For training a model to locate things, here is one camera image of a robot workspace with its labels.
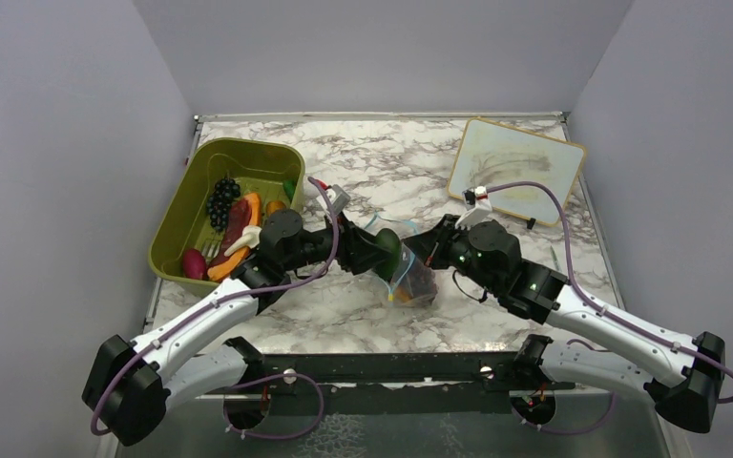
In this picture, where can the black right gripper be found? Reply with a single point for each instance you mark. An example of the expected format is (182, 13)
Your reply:
(430, 246)

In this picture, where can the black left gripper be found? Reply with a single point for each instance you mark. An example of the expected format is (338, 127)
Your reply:
(356, 247)

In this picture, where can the red toy grapes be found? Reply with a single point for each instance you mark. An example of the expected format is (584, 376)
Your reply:
(421, 281)

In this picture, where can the green toy cucumber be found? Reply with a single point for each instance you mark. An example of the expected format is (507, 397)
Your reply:
(391, 250)

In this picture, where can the clear zip top bag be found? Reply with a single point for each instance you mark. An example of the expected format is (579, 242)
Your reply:
(403, 228)

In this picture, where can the dark purple toy grapes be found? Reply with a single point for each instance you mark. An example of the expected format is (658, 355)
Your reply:
(218, 204)

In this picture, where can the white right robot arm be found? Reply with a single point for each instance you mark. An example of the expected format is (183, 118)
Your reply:
(677, 372)

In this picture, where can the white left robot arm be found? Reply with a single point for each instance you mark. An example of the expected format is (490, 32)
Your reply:
(132, 384)

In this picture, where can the small green toy pepper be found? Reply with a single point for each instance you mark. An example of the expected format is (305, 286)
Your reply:
(289, 188)

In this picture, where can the small orange toy fruit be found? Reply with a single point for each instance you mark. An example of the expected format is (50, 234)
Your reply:
(274, 206)

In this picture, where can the white toy mushroom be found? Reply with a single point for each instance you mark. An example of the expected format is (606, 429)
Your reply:
(250, 238)

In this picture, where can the yellow framed whiteboard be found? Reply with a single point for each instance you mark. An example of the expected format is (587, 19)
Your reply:
(491, 153)

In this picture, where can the red toy meat slice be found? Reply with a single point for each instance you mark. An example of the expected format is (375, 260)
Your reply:
(238, 217)

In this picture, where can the olive green plastic bin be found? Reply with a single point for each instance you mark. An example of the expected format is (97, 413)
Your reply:
(256, 166)

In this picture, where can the orange toy pumpkin slice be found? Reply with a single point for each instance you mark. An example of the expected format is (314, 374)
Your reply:
(220, 272)

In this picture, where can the red toy fruit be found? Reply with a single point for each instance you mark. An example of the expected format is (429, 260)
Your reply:
(193, 264)

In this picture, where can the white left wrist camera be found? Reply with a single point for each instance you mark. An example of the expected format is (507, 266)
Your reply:
(333, 200)

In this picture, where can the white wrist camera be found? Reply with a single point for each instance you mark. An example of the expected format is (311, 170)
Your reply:
(333, 200)
(477, 199)

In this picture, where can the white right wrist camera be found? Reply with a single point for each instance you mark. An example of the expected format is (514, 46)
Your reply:
(477, 199)

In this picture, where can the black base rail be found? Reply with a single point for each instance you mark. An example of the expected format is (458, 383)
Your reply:
(382, 383)

